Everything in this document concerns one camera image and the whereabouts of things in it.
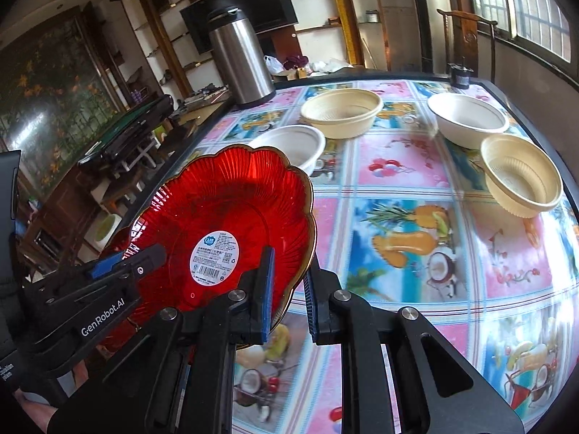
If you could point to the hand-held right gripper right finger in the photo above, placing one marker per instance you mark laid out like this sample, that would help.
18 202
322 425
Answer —
312 309

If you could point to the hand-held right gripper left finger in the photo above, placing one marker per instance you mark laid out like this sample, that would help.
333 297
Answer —
267 296

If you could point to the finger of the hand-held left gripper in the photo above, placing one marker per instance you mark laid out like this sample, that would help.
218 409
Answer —
144 260

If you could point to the red scalloped glass plate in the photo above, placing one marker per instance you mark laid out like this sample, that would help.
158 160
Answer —
217 208

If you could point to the white disposable bowl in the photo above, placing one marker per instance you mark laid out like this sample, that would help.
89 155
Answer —
466 113
298 144

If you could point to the cream disposable bowl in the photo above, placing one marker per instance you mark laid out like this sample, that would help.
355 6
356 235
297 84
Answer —
520 176
341 108

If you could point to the green and white basin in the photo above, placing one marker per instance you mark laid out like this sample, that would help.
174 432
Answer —
107 227

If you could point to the dark wooden cabinet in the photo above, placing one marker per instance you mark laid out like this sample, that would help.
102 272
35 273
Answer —
59 217

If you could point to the fruit printed tablecloth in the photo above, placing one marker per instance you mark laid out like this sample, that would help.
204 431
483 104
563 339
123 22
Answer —
407 257

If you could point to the green top mahjong table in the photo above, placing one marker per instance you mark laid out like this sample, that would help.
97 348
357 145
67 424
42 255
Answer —
131 131

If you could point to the framed flower painting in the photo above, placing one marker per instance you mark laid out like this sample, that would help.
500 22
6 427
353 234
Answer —
49 113

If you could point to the stainless steel thermos jug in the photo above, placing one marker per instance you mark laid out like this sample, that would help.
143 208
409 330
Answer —
239 58

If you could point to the small cardboard box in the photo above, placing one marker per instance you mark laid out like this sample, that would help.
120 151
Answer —
302 73

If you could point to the white plastic bag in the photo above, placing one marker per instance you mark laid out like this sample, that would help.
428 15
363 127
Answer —
272 64

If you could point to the purple flower bunch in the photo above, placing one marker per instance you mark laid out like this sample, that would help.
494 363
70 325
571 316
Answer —
296 60

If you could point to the black flat television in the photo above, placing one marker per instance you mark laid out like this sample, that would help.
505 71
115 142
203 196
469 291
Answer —
253 9

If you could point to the small black jar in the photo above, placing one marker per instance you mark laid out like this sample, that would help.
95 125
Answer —
461 77

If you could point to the wooden chair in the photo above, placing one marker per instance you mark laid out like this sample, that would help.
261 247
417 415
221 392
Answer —
468 40

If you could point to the barred window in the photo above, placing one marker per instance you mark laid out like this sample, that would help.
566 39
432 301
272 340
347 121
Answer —
520 4

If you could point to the wooden wall shelf unit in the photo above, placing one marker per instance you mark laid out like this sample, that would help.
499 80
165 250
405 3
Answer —
325 4

